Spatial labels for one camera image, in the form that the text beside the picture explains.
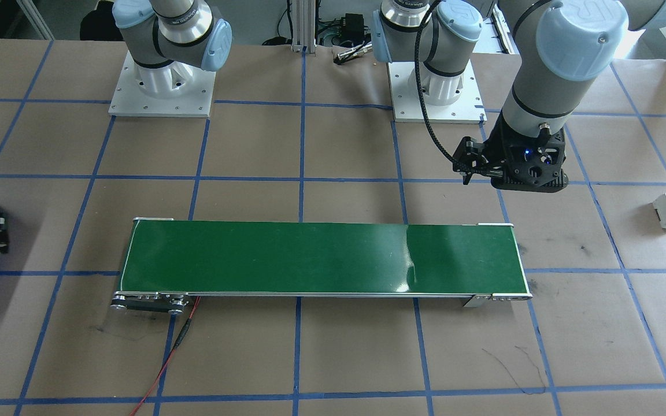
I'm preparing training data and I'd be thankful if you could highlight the silver metal connector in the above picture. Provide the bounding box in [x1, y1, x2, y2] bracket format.
[336, 43, 375, 63]

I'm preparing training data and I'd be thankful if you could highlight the black power supply box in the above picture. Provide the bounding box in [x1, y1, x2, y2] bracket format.
[340, 14, 367, 42]

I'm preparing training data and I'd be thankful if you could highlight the green conveyor belt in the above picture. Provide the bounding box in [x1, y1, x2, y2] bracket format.
[109, 217, 533, 315]

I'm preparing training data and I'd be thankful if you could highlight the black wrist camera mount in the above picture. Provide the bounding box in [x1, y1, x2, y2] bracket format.
[453, 136, 504, 185]

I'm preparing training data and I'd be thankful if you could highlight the white square base plate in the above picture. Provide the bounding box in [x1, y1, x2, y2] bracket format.
[109, 51, 217, 119]
[387, 61, 487, 124]

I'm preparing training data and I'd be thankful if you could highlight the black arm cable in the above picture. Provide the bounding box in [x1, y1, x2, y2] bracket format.
[415, 0, 461, 168]

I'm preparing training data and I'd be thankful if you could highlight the red black conveyor wire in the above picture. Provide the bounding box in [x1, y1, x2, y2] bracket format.
[131, 296, 202, 416]

